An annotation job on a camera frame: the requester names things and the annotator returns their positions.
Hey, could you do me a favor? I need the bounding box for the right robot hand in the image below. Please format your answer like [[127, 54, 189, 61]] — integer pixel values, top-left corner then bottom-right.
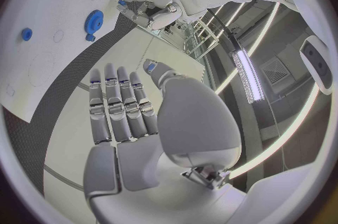
[[83, 59, 247, 224]]

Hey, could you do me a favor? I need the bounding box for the blue gear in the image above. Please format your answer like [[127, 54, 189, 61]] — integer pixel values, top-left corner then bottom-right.
[[83, 9, 105, 36]]

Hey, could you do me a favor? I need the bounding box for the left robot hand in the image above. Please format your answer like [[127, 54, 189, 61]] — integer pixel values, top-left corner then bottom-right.
[[115, 0, 184, 31]]

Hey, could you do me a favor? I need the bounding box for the glowing light bar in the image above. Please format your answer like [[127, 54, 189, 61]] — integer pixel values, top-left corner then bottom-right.
[[229, 38, 266, 105]]

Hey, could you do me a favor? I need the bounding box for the blue round peg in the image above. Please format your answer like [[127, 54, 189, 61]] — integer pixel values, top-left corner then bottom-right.
[[21, 28, 33, 42]]

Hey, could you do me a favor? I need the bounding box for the white task board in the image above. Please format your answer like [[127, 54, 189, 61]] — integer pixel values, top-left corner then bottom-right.
[[0, 0, 161, 123]]

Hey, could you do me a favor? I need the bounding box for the metal frame rack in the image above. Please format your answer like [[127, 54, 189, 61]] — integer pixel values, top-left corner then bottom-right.
[[182, 22, 221, 60]]

